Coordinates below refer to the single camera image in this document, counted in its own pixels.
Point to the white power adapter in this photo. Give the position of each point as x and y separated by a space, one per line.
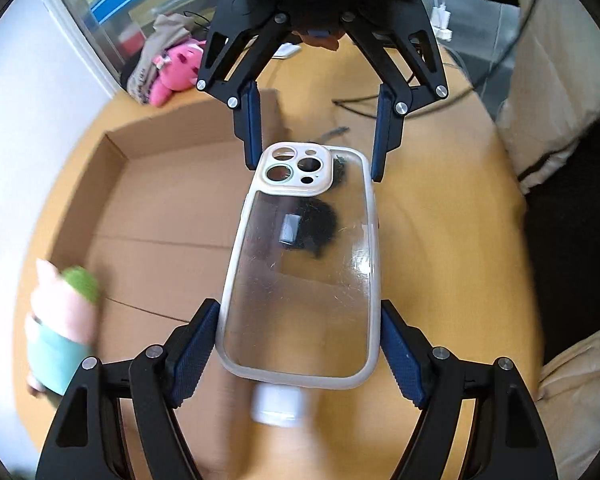
442 15

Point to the white earbud case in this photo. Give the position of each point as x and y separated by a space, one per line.
277 407

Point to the teal and pink plush toy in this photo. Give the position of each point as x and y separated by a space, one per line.
65 320

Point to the brown cardboard box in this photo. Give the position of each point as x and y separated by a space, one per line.
155 210

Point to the beige fabric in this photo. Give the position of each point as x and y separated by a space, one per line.
580 375
555 85

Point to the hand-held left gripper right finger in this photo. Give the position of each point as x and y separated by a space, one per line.
405 360

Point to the bright pink plush toy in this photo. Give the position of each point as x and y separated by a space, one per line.
177 67

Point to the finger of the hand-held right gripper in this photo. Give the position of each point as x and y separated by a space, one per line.
380 130
255 125

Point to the black fuzzy object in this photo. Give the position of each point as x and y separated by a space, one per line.
320 225

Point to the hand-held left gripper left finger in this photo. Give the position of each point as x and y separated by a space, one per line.
195 350

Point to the beige crumpled cloth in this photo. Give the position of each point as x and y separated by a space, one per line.
145 75

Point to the clear phone case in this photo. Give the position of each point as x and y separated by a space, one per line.
285 180

